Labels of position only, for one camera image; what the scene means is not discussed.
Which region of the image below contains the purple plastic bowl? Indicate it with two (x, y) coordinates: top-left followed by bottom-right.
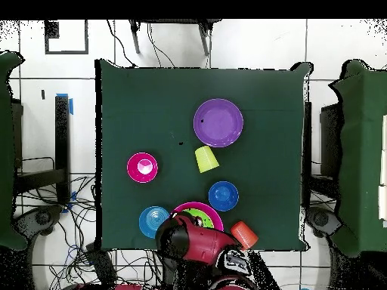
(193, 98), (244, 148)

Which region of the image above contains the tangled cable bundle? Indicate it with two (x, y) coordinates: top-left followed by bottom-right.
(14, 173), (164, 290)

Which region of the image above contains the black metal frame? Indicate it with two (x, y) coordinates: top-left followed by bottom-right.
(13, 94), (72, 206)

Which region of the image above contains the stand with metal legs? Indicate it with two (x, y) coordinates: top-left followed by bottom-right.
(128, 19), (223, 57)

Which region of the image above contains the light blue plastic bowl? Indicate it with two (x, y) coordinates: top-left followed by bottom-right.
(138, 205), (171, 239)

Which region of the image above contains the black square floor frame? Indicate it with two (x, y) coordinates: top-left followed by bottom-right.
(44, 20), (89, 55)

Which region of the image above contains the yellow plastic cup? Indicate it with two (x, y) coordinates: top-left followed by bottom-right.
(193, 145), (221, 174)

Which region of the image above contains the dark blue plastic bowl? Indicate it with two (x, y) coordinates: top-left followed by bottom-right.
(208, 180), (240, 212)

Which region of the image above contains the large pink plastic bowl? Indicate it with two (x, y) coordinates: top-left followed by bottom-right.
(170, 201), (225, 232)

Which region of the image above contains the orange plastic cup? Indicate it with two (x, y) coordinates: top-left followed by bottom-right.
(230, 220), (259, 250)

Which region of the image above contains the green cloth covered side table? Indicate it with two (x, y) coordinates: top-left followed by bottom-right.
(329, 58), (387, 258)
(0, 51), (28, 251)

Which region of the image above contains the thin black cable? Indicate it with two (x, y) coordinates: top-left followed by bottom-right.
(147, 22), (177, 68)
(105, 19), (137, 67)

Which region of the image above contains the grey pedestal foot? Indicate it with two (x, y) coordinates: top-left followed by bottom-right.
(13, 205), (64, 242)
(305, 206), (342, 239)

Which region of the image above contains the blue tape strip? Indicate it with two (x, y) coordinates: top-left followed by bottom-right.
(56, 92), (74, 116)

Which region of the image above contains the small crimson plastic bowl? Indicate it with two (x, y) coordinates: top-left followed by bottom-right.
(126, 151), (159, 184)

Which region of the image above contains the black power brick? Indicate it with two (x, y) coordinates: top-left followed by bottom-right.
(85, 242), (118, 286)

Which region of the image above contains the black metal post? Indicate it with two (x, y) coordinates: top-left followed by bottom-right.
(302, 101), (313, 209)

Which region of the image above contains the dark green tablecloth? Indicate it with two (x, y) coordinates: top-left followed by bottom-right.
(94, 58), (312, 253)

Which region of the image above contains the green plastic bowl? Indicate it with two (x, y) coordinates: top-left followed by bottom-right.
(182, 208), (215, 229)

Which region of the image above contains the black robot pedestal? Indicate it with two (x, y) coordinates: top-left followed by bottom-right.
(161, 256), (218, 290)

